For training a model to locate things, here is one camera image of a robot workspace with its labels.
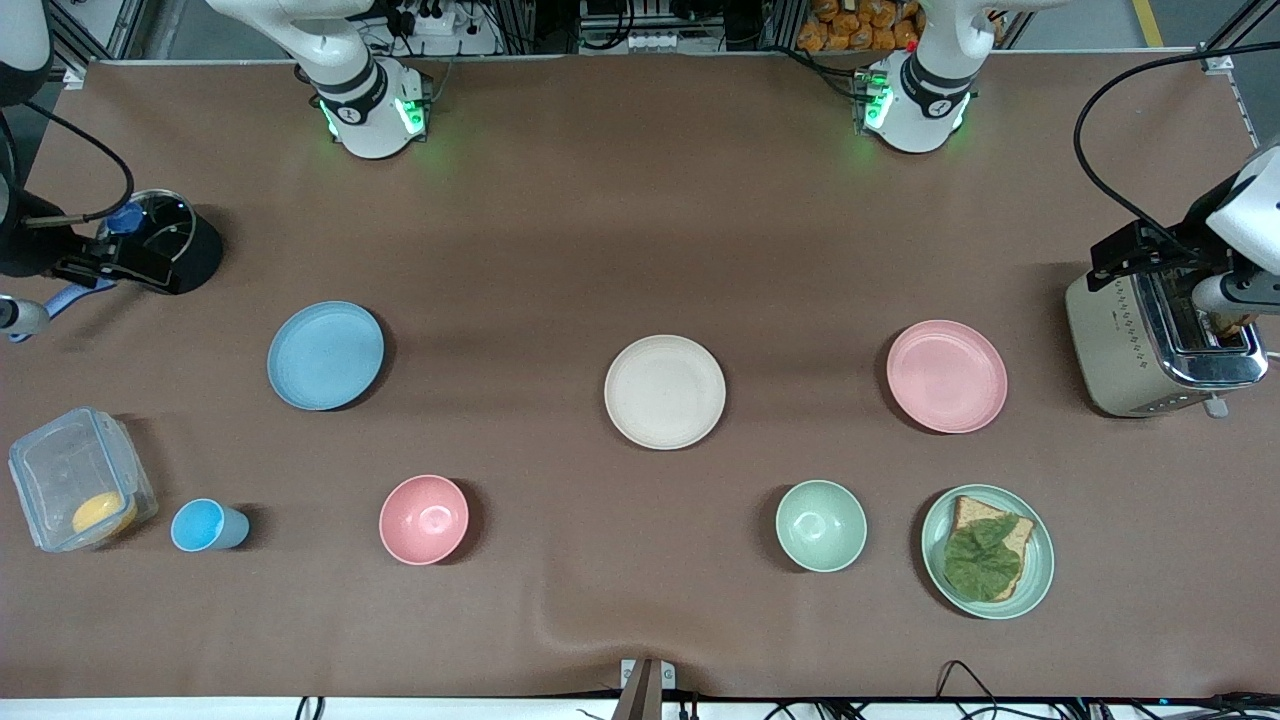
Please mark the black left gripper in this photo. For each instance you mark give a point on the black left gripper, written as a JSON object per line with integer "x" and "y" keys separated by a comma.
{"x": 1176, "y": 255}

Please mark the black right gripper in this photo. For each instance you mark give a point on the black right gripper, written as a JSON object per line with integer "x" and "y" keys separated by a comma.
{"x": 28, "y": 250}

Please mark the blue plate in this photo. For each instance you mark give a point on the blue plate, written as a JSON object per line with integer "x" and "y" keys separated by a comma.
{"x": 325, "y": 355}

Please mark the pink plate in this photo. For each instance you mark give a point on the pink plate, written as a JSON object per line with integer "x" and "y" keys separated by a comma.
{"x": 947, "y": 376}

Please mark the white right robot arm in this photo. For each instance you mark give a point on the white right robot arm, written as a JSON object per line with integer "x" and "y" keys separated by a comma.
{"x": 360, "y": 110}

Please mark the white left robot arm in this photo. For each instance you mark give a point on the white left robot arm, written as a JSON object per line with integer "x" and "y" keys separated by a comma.
{"x": 920, "y": 110}

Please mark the glass lid blue knob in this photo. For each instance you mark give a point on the glass lid blue knob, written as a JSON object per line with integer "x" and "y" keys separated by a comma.
{"x": 160, "y": 215}

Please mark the beige chrome toaster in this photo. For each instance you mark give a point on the beige chrome toaster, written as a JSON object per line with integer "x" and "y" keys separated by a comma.
{"x": 1120, "y": 340}

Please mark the brown toast slice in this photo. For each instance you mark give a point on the brown toast slice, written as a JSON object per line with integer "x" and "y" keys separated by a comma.
{"x": 1232, "y": 323}

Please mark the clear plastic container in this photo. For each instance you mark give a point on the clear plastic container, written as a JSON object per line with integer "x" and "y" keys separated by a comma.
{"x": 60, "y": 470}

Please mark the orange round food piece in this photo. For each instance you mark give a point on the orange round food piece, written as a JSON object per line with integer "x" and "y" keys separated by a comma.
{"x": 100, "y": 513}

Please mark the blue cup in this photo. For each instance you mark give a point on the blue cup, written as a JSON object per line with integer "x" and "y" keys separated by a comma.
{"x": 200, "y": 525}

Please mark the bread slice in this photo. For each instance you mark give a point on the bread slice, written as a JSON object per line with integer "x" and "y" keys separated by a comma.
{"x": 975, "y": 510}

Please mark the green plate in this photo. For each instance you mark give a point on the green plate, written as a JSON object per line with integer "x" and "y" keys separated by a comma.
{"x": 1040, "y": 560}

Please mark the green lettuce leaf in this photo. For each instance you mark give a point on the green lettuce leaf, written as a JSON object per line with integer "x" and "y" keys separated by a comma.
{"x": 980, "y": 560}

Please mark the orange snack bag pile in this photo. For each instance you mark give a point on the orange snack bag pile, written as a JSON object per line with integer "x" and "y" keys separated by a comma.
{"x": 860, "y": 30}

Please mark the white power strip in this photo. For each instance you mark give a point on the white power strip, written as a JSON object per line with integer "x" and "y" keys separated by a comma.
{"x": 652, "y": 43}
{"x": 430, "y": 20}

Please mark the pink bowl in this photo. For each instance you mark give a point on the pink bowl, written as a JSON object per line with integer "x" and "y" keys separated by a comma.
{"x": 424, "y": 520}

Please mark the green bowl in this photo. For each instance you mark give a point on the green bowl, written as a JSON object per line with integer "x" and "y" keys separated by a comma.
{"x": 821, "y": 526}

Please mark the brown table cover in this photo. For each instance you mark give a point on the brown table cover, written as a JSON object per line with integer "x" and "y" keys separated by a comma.
{"x": 600, "y": 200}

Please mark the beige plate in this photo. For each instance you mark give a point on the beige plate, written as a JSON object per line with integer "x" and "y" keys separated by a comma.
{"x": 665, "y": 392}

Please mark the aluminium frame post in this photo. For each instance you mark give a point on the aluminium frame post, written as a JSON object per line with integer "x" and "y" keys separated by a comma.
{"x": 90, "y": 30}
{"x": 1240, "y": 25}

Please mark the metal camera mount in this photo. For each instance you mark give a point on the metal camera mount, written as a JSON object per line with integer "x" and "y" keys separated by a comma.
{"x": 642, "y": 690}

